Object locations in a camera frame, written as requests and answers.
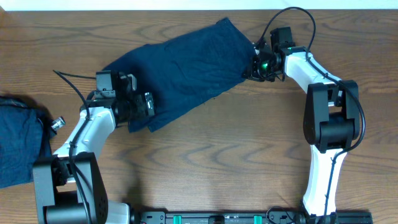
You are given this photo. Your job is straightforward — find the folded dark blue garment pile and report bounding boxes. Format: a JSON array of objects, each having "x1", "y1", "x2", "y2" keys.
[{"x1": 1, "y1": 96, "x2": 56, "y2": 189}]

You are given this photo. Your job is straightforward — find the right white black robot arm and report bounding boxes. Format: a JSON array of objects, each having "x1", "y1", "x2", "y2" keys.
[{"x1": 243, "y1": 42, "x2": 366, "y2": 223}]

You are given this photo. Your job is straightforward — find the dark blue shorts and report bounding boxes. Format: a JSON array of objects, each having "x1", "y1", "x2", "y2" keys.
[{"x1": 105, "y1": 18, "x2": 255, "y2": 133}]

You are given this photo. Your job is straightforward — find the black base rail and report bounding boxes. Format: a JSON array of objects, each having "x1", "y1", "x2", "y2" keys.
[{"x1": 129, "y1": 208, "x2": 373, "y2": 224}]

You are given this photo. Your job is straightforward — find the silver garment tag clip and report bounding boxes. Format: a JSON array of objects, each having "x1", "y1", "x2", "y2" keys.
[{"x1": 51, "y1": 116, "x2": 66, "y2": 132}]

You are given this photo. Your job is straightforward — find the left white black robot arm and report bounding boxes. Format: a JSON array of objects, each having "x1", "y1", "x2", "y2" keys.
[{"x1": 32, "y1": 70, "x2": 155, "y2": 223}]

